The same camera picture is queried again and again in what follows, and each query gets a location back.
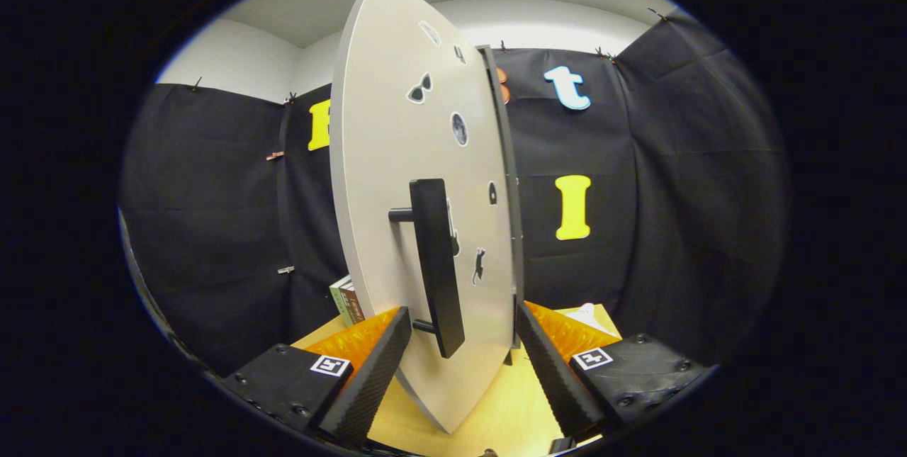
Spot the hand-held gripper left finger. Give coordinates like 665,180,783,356
223,306,413,449

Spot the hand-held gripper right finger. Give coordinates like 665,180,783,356
515,301,713,442

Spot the black door handle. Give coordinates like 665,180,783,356
388,178,466,359

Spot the green and pink plush toy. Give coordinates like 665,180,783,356
567,303,602,336

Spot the green book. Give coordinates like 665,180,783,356
329,275,354,327

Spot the black backdrop cloth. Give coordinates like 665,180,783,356
119,7,791,373

